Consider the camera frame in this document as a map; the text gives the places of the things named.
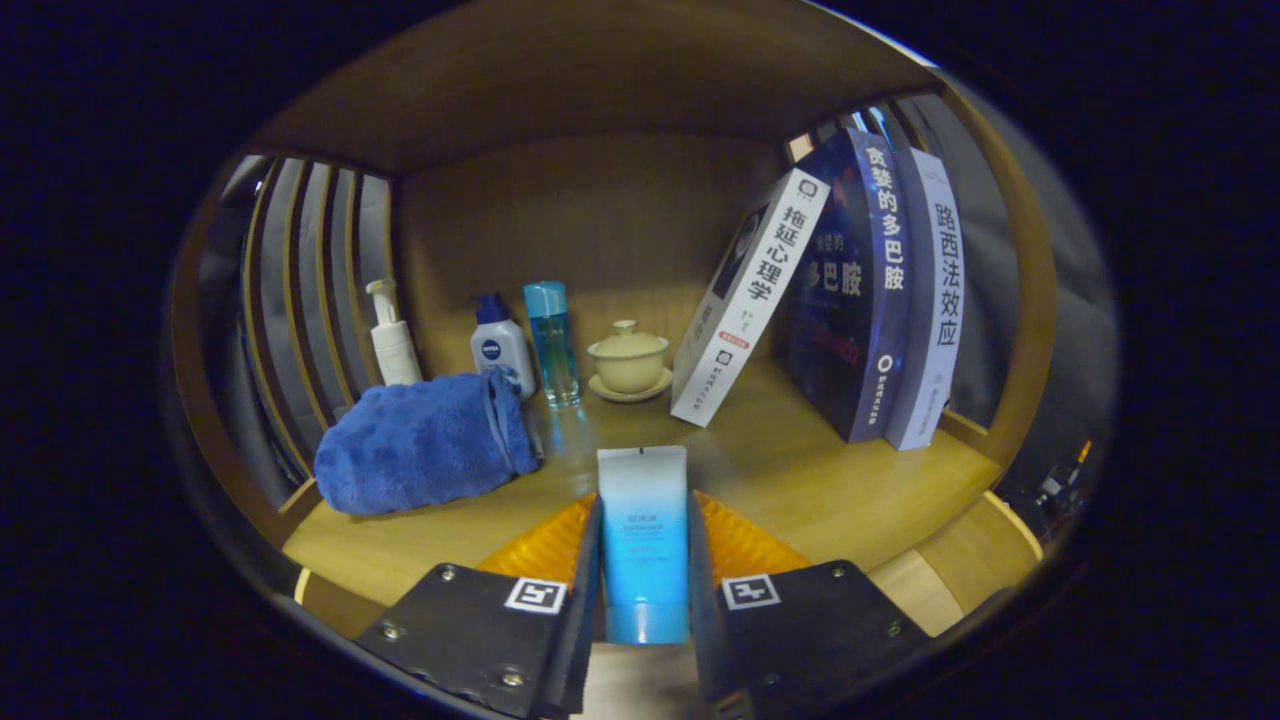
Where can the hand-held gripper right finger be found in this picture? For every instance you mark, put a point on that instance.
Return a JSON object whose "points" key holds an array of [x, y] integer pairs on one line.
{"points": [[705, 620]]}

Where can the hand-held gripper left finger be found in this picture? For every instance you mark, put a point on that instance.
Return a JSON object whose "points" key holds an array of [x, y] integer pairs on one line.
{"points": [[585, 620]]}

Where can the light blue tube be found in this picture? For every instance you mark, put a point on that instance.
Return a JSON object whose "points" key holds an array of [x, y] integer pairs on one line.
{"points": [[645, 540]]}

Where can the wooden countertop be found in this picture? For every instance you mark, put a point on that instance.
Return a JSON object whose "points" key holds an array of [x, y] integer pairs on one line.
{"points": [[800, 480]]}

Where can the wooden cabinet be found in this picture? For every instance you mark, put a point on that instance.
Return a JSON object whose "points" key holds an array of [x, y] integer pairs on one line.
{"points": [[600, 230]]}

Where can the rolled blue towel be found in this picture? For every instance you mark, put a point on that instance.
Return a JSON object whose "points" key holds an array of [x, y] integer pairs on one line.
{"points": [[420, 445]]}

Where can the cream lidded tea cup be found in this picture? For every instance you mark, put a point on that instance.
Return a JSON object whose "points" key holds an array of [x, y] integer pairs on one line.
{"points": [[628, 365]]}

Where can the clear blue bottle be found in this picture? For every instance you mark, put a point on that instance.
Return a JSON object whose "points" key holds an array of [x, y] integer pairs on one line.
{"points": [[553, 345]]}

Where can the white bottle with blue cap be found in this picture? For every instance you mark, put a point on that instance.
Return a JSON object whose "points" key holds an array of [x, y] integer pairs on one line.
{"points": [[500, 350]]}

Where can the white book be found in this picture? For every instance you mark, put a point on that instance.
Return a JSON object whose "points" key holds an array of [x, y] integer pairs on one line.
{"points": [[750, 300]]}

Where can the dark blue book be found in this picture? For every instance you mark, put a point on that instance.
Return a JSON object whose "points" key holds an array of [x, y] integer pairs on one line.
{"points": [[850, 330]]}

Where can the white pump bottle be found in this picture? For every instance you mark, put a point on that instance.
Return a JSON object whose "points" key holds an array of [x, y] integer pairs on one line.
{"points": [[395, 350]]}

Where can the light purple book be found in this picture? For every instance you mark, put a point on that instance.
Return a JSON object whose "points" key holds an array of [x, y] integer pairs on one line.
{"points": [[935, 330]]}

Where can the black and orange equipment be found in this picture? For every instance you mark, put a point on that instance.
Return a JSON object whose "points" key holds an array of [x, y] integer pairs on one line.
{"points": [[1055, 487]]}

